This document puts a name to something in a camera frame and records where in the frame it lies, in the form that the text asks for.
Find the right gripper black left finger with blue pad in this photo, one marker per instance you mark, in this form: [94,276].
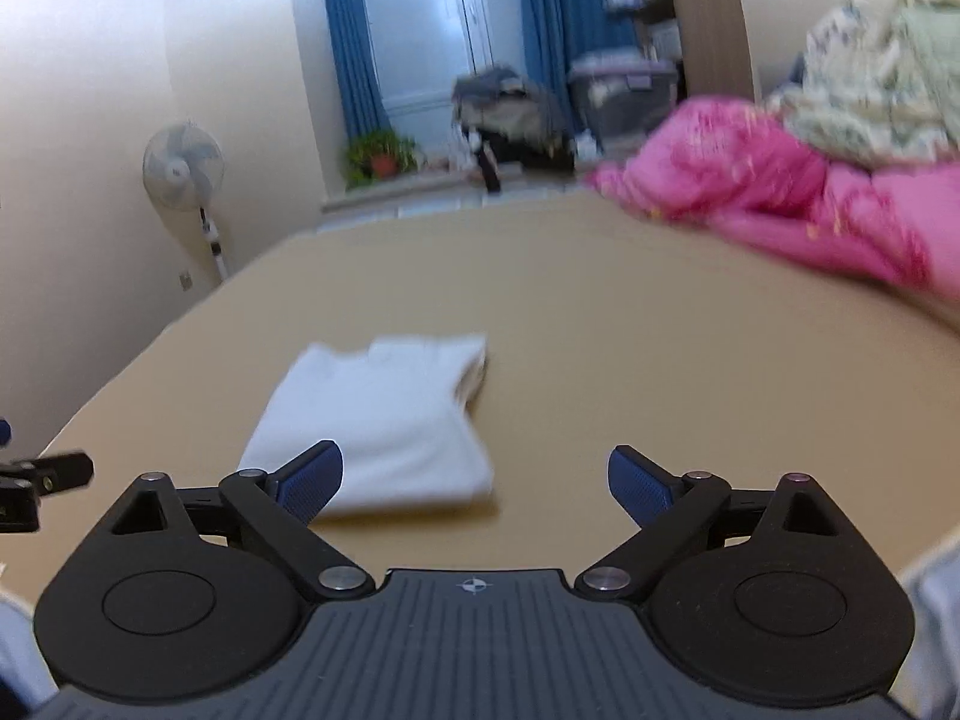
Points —
[177,593]

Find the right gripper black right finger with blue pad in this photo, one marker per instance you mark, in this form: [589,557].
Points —
[773,597]

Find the white long-sleeve shirt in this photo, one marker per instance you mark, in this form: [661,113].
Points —
[397,411]

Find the pile of dark clothes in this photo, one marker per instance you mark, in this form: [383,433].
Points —
[507,118]

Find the white standing fan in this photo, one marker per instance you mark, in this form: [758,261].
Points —
[183,169]

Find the pink quilt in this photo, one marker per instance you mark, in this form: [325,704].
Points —
[727,166]

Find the potted green plant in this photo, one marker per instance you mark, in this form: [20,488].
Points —
[379,156]

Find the left blue curtain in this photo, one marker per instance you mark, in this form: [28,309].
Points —
[362,106]

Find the blue curtain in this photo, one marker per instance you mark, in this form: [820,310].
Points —
[557,32]
[362,106]

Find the floral pale green blanket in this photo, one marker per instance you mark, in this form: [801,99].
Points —
[880,84]

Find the clear storage bin purple lid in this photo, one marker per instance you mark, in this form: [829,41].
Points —
[621,95]

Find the window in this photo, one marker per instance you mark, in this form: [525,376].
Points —
[420,47]

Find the wooden wardrobe shelf unit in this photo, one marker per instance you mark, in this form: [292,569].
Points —
[716,58]

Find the right blue curtain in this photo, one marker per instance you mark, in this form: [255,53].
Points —
[557,32]

